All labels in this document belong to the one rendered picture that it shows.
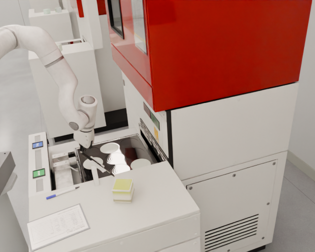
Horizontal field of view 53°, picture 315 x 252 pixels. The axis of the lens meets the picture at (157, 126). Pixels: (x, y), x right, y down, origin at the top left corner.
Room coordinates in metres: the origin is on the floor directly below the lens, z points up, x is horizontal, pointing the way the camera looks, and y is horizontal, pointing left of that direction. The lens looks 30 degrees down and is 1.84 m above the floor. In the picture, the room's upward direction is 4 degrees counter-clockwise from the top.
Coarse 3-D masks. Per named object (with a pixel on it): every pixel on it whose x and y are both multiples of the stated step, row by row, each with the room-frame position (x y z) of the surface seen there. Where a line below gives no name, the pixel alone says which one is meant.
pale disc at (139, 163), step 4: (136, 160) 1.31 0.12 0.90; (140, 160) 1.31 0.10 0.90; (144, 160) 1.31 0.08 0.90; (148, 160) 1.30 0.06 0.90; (132, 164) 1.28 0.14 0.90; (136, 164) 1.28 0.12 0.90; (140, 164) 1.28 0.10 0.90; (144, 164) 1.27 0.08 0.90; (148, 164) 1.27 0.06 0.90; (132, 168) 1.25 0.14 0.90
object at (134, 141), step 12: (96, 144) 1.49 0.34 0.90; (120, 144) 1.47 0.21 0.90; (132, 144) 1.46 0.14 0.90; (84, 156) 1.38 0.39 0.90; (96, 156) 1.37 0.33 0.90; (108, 156) 1.37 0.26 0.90; (120, 156) 1.36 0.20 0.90; (132, 156) 1.35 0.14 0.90; (144, 156) 1.34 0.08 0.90; (84, 168) 1.28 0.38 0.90; (96, 168) 1.27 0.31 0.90; (108, 168) 1.26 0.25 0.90; (120, 168) 1.26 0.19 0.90; (84, 180) 1.18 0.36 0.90
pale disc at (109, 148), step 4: (104, 144) 1.48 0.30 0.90; (108, 144) 1.48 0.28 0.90; (112, 144) 1.48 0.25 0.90; (116, 144) 1.47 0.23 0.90; (100, 148) 1.44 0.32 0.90; (104, 148) 1.44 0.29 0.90; (108, 148) 1.44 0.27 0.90; (112, 148) 1.44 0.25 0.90; (116, 148) 1.43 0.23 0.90; (104, 152) 1.40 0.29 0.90; (108, 152) 1.40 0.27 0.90
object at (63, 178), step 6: (54, 162) 1.37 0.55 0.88; (66, 168) 1.31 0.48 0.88; (54, 174) 1.27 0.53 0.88; (60, 174) 1.27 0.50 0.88; (66, 174) 1.26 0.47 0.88; (60, 180) 1.22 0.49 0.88; (66, 180) 1.22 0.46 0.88; (72, 180) 1.21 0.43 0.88; (60, 186) 1.17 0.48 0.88; (66, 186) 1.17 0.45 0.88
